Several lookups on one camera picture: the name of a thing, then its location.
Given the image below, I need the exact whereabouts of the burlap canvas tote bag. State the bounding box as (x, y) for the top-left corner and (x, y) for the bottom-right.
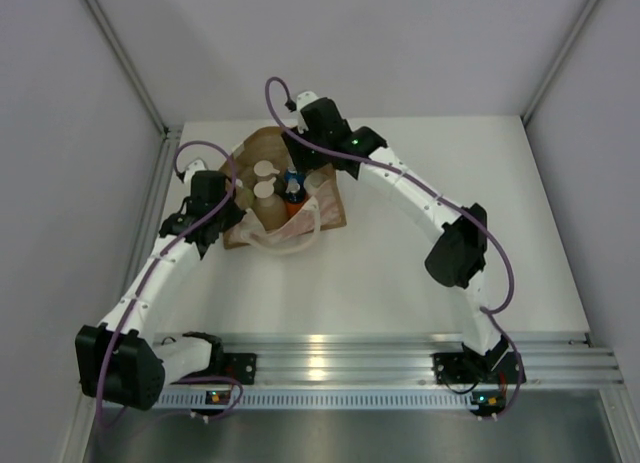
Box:
(220, 126), (347, 255)

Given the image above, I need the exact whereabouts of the white round cap bottle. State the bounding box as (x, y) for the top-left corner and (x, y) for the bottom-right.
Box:
(304, 171), (330, 196)

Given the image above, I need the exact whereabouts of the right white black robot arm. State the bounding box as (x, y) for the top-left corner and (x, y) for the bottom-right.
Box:
(282, 91), (510, 384)

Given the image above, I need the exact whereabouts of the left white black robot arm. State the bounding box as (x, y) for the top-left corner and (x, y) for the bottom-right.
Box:
(75, 170), (245, 410)

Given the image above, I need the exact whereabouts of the yellow-green squeeze bottle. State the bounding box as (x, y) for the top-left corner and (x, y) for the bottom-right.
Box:
(235, 179), (254, 211)

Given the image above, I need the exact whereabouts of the grey-green pump bottle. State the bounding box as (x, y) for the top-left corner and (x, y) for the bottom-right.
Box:
(253, 160), (285, 191)

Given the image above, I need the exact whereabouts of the dark blue spray bottle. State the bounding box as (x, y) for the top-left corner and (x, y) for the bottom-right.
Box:
(284, 167), (305, 185)

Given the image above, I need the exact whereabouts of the beige pump bottle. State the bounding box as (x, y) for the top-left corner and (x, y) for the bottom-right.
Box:
(252, 181), (289, 232)

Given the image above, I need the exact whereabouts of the blue orange spray bottle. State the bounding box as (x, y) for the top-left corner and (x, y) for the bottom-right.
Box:
(284, 178), (307, 218)

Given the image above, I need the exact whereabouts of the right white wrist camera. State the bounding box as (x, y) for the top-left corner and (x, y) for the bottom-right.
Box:
(285, 90), (320, 133)

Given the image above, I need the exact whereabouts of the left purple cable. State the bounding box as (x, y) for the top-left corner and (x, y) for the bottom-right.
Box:
(94, 140), (246, 429)

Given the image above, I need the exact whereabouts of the purple cable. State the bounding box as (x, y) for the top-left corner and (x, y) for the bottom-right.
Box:
(263, 76), (526, 424)
(94, 140), (246, 429)

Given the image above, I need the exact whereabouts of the aluminium mounting rail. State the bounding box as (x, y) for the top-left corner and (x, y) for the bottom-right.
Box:
(221, 332), (624, 389)

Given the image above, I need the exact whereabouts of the slotted cable duct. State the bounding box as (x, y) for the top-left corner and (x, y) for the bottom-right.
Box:
(155, 389), (499, 411)

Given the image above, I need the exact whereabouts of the left aluminium frame post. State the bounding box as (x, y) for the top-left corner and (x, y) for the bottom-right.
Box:
(81, 0), (167, 135)

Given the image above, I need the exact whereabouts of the aluminium frame post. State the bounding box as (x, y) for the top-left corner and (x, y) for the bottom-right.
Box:
(81, 0), (167, 135)
(520, 0), (603, 127)

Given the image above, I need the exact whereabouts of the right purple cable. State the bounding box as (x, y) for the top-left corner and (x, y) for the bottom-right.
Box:
(263, 76), (526, 424)

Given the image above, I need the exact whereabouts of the right aluminium frame post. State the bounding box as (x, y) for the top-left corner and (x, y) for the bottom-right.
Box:
(520, 0), (603, 127)

